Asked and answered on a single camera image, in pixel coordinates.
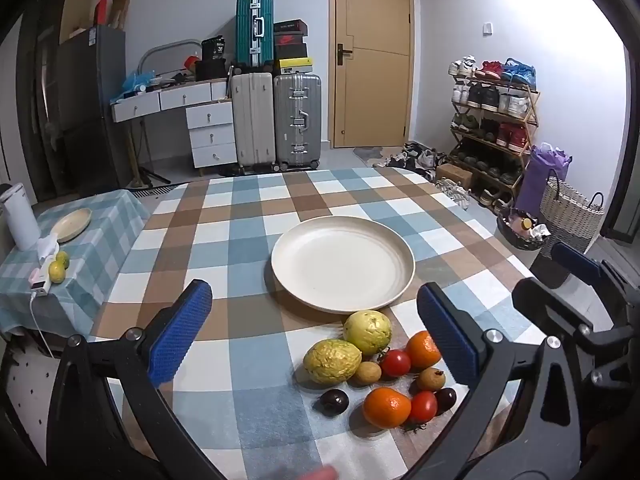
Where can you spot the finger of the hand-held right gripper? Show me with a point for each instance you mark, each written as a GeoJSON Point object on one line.
{"type": "Point", "coordinates": [545, 305]}
{"type": "Point", "coordinates": [575, 260]}

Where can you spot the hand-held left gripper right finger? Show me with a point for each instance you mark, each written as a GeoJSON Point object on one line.
{"type": "Point", "coordinates": [447, 337]}

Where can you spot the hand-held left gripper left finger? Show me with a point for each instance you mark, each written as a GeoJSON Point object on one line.
{"type": "Point", "coordinates": [180, 332]}

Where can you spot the orange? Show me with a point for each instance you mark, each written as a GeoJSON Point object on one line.
{"type": "Point", "coordinates": [386, 406]}
{"type": "Point", "coordinates": [422, 349]}

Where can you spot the large brown longan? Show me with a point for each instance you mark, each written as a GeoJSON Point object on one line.
{"type": "Point", "coordinates": [431, 379]}

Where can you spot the red tomato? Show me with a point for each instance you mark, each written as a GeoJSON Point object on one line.
{"type": "Point", "coordinates": [396, 362]}
{"type": "Point", "coordinates": [423, 406]}

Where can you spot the yellow green guava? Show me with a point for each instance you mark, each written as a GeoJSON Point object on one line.
{"type": "Point", "coordinates": [332, 361]}
{"type": "Point", "coordinates": [367, 331]}

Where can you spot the small brown longan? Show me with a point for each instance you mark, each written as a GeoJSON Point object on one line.
{"type": "Point", "coordinates": [367, 373]}

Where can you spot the large cream plate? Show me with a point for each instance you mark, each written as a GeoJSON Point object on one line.
{"type": "Point", "coordinates": [340, 260]}

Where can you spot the woven basket bag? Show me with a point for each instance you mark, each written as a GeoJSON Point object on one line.
{"type": "Point", "coordinates": [570, 215]}

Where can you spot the black basket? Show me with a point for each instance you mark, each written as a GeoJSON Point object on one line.
{"type": "Point", "coordinates": [520, 237]}

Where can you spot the purple bag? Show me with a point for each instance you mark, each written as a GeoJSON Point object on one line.
{"type": "Point", "coordinates": [537, 185]}

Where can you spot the teal checked side cloth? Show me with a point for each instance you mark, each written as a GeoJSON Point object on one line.
{"type": "Point", "coordinates": [100, 260]}

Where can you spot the blue brown checked tablecloth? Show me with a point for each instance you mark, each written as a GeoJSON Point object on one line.
{"type": "Point", "coordinates": [240, 240]}

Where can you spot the green lime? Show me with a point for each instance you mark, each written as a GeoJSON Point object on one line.
{"type": "Point", "coordinates": [62, 258]}
{"type": "Point", "coordinates": [56, 271]}

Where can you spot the white sandals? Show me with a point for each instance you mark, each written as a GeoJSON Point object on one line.
{"type": "Point", "coordinates": [454, 192]}

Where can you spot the small cardboard box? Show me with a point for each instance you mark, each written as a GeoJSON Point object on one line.
{"type": "Point", "coordinates": [454, 174]}

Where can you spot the pink white device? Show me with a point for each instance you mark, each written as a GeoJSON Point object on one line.
{"type": "Point", "coordinates": [41, 280]}

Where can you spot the small cream plate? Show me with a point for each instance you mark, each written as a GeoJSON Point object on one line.
{"type": "Point", "coordinates": [72, 224]}

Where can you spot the wooden shoe rack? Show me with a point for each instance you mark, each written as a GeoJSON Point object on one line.
{"type": "Point", "coordinates": [531, 110]}

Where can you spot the rows of assorted shoes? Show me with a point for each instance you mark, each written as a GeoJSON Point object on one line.
{"type": "Point", "coordinates": [492, 97]}

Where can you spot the pile of loose shoes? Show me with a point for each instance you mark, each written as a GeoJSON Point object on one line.
{"type": "Point", "coordinates": [417, 156]}

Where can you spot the white kettle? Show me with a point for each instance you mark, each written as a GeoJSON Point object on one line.
{"type": "Point", "coordinates": [20, 220]}

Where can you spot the patterned doormat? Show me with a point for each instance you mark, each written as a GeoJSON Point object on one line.
{"type": "Point", "coordinates": [372, 152]}

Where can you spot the white desk with drawers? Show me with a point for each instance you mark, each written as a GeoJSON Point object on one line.
{"type": "Point", "coordinates": [210, 120]}

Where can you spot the beige suitcase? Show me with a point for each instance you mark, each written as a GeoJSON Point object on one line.
{"type": "Point", "coordinates": [254, 120]}

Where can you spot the dark grey fridge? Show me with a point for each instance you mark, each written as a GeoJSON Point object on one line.
{"type": "Point", "coordinates": [90, 110]}

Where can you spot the silver suitcase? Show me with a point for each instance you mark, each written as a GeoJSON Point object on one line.
{"type": "Point", "coordinates": [297, 120]}

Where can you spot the blue plastic bag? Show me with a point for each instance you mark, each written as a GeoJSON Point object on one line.
{"type": "Point", "coordinates": [137, 81]}

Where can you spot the wooden door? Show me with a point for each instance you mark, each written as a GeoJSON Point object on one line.
{"type": "Point", "coordinates": [372, 85]}

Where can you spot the dark tall cabinet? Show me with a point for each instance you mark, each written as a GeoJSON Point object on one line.
{"type": "Point", "coordinates": [35, 110]}

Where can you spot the black bag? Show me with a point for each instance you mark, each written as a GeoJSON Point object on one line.
{"type": "Point", "coordinates": [214, 55]}

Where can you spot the grey arched tube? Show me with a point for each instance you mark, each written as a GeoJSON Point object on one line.
{"type": "Point", "coordinates": [165, 46]}

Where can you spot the black shoe box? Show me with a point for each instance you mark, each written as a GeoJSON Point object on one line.
{"type": "Point", "coordinates": [290, 27]}
{"type": "Point", "coordinates": [291, 50]}

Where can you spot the teal suitcase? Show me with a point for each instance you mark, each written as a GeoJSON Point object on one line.
{"type": "Point", "coordinates": [254, 30]}

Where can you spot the red shoe box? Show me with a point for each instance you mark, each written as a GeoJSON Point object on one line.
{"type": "Point", "coordinates": [290, 39]}

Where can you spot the brown flat cardboard box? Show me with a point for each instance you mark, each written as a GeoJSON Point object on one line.
{"type": "Point", "coordinates": [120, 10]}

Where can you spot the red flat box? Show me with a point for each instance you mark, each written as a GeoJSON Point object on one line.
{"type": "Point", "coordinates": [101, 10]}

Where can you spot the large cardboard box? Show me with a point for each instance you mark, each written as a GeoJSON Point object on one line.
{"type": "Point", "coordinates": [77, 5]}

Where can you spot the white light switch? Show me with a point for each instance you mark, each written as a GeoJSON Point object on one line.
{"type": "Point", "coordinates": [488, 28]}

